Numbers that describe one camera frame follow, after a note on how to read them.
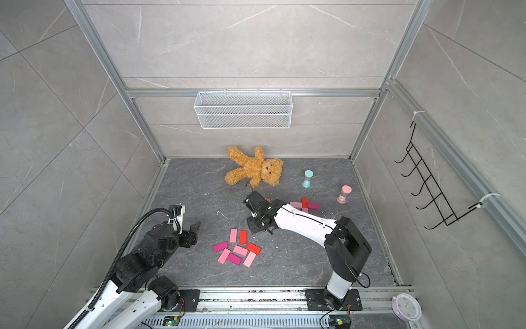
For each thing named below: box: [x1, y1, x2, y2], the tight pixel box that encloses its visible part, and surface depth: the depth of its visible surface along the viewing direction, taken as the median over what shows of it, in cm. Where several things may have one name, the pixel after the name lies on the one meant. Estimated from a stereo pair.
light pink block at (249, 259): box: [243, 250, 257, 268], surface depth 84 cm
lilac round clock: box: [391, 293, 422, 322], surface depth 72 cm
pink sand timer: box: [336, 184, 353, 205], surface depth 97 cm
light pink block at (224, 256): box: [217, 248, 231, 265], surface depth 85 cm
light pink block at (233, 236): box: [229, 228, 238, 244], surface depth 90 cm
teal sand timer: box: [301, 169, 315, 189], surface depth 107 cm
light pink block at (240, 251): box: [232, 245, 249, 257], surface depth 86 cm
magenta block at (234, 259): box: [226, 252, 243, 266], surface depth 84 cm
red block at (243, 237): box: [239, 230, 248, 245], surface depth 90 cm
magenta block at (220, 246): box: [213, 241, 229, 253], surface depth 88 cm
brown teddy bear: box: [224, 145, 285, 190], surface depth 108 cm
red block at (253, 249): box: [246, 242, 262, 256], surface depth 88 cm
